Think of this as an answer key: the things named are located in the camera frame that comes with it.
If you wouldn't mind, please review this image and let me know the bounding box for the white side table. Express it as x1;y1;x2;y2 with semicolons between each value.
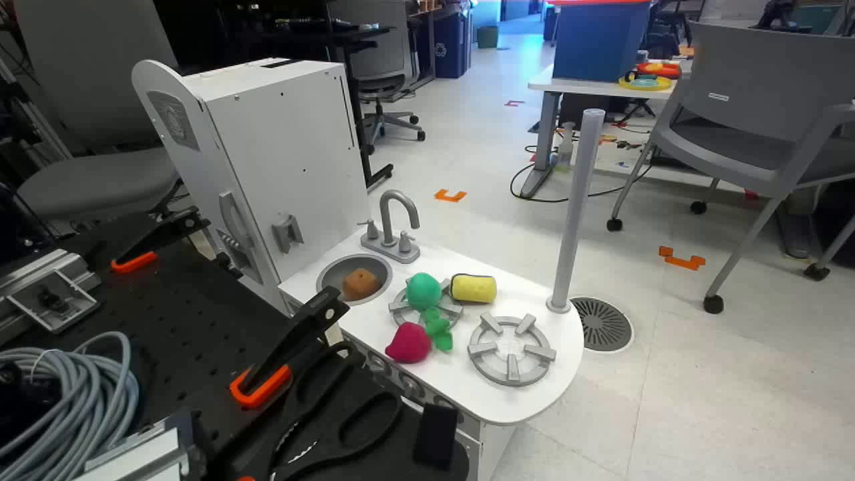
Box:
517;58;758;202

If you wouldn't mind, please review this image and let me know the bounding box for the pink plush strawberry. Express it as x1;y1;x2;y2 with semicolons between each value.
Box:
384;324;433;364

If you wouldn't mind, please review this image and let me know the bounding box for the grey toy faucet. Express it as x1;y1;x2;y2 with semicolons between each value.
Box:
360;190;418;264

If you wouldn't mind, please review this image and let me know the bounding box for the round floor drain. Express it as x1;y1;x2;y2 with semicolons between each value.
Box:
575;297;633;353

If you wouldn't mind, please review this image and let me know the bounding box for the grey plastic chair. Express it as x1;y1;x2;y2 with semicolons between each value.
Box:
607;21;855;315

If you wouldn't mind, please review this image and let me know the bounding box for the grey office chair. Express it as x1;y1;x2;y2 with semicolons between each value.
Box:
12;0;179;222

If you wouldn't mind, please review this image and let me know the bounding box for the green plush toy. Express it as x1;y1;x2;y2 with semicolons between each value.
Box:
406;272;453;353

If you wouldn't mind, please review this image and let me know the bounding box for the light blue coiled cable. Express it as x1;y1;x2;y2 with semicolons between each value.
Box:
0;328;145;481

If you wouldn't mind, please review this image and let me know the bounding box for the white toy kitchen counter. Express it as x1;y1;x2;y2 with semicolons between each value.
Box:
279;244;584;481

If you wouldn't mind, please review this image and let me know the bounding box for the white toy kitchen cabinet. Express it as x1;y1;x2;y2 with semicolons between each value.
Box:
130;55;369;315

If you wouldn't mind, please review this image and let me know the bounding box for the grey stove burner grate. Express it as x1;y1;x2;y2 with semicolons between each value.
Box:
468;313;555;387

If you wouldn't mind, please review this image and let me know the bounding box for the yellow sponge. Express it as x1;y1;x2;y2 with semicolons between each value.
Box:
448;272;496;304

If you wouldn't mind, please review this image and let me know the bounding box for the black orange clamp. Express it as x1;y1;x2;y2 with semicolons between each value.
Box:
108;210;207;274
226;287;348;412

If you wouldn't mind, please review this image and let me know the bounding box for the blue storage bin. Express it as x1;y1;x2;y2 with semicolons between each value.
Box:
552;0;648;82

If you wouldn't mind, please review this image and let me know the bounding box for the grey vertical pole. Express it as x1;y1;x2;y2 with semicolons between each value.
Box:
545;110;603;313

